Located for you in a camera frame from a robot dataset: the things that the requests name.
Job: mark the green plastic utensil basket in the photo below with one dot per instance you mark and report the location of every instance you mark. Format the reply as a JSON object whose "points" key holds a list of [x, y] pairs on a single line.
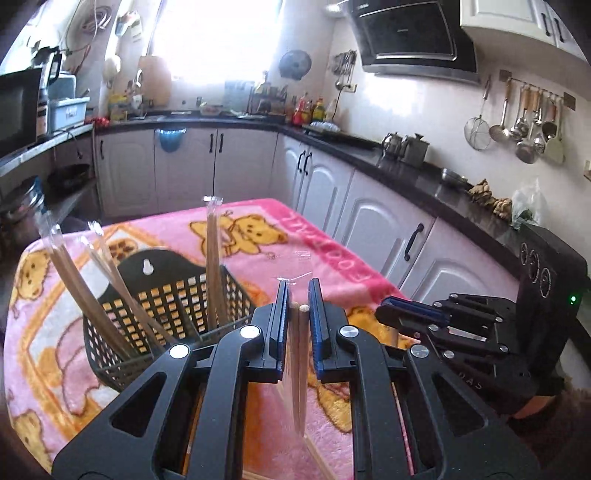
{"points": [[172, 290]]}

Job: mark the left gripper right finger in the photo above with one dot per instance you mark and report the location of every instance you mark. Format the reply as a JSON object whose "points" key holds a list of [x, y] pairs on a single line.
{"points": [[412, 416]]}

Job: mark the black microwave oven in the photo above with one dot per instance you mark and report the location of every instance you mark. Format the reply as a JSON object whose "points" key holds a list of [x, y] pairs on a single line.
{"points": [[19, 93]]}

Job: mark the chopsticks compartment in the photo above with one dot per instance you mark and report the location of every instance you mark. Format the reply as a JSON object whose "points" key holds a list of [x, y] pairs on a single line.
{"points": [[52, 237], [216, 303]]}

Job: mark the stacked steel pots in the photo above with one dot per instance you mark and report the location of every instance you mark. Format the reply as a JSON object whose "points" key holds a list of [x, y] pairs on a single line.
{"points": [[19, 212]]}

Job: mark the blue hanging trash basket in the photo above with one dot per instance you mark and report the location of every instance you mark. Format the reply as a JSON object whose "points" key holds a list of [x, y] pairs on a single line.
{"points": [[170, 140]]}

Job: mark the hanging strainer ladle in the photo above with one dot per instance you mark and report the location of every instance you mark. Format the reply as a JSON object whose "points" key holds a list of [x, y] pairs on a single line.
{"points": [[476, 129]]}

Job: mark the white kitchen base cabinets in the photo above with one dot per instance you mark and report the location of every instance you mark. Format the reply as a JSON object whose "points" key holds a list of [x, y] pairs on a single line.
{"points": [[424, 237]]}

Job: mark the blender with black base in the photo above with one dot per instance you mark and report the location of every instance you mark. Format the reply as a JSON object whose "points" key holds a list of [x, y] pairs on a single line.
{"points": [[48, 61]]}

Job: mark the black range hood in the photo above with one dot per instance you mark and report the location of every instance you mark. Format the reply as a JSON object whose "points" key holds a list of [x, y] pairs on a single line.
{"points": [[413, 38]]}

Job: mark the blue plastic bin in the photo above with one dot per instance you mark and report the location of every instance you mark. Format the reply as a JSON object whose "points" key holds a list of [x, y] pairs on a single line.
{"points": [[66, 113]]}

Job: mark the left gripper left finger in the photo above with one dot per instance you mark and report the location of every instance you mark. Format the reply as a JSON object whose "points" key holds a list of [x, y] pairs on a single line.
{"points": [[183, 417]]}

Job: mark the steel kettle on counter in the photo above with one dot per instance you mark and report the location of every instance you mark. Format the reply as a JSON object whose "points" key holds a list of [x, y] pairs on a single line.
{"points": [[392, 145]]}

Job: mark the metal shelf rack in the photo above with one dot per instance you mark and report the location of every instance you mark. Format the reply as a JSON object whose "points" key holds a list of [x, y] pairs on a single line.
{"points": [[65, 166]]}

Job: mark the chopsticks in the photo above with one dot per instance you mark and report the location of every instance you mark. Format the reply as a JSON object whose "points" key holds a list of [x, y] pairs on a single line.
{"points": [[323, 453], [293, 389]]}

